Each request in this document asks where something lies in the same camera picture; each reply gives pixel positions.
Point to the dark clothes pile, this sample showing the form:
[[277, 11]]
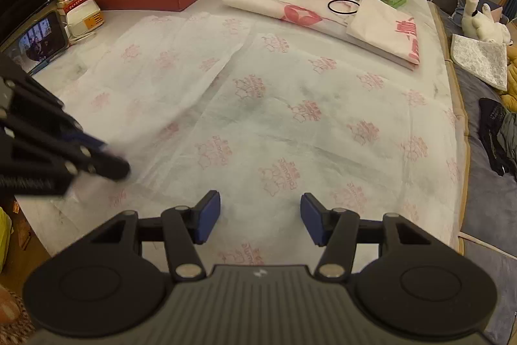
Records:
[[494, 135]]

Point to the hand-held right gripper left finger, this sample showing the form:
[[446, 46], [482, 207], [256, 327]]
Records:
[[209, 213]]

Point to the white pink-printed shopping bag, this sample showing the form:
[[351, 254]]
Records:
[[282, 118]]

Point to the black smartphone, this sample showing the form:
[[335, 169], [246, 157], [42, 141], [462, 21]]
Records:
[[40, 42]]

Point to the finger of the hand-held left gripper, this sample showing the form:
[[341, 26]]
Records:
[[111, 166], [87, 138]]

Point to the grey blue blanket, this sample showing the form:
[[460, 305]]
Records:
[[488, 207]]

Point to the folded white bag pink logo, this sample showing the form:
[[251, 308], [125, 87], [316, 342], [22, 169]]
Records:
[[258, 3]]

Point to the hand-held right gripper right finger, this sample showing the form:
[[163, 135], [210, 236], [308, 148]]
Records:
[[312, 215]]

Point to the white orange charger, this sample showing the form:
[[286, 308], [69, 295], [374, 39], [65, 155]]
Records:
[[83, 15]]

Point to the folded white bag red print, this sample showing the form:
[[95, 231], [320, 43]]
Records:
[[383, 31]]

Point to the grey towel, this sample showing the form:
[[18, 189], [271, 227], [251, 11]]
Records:
[[480, 60]]

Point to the white plush toy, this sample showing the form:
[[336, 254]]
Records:
[[482, 23]]

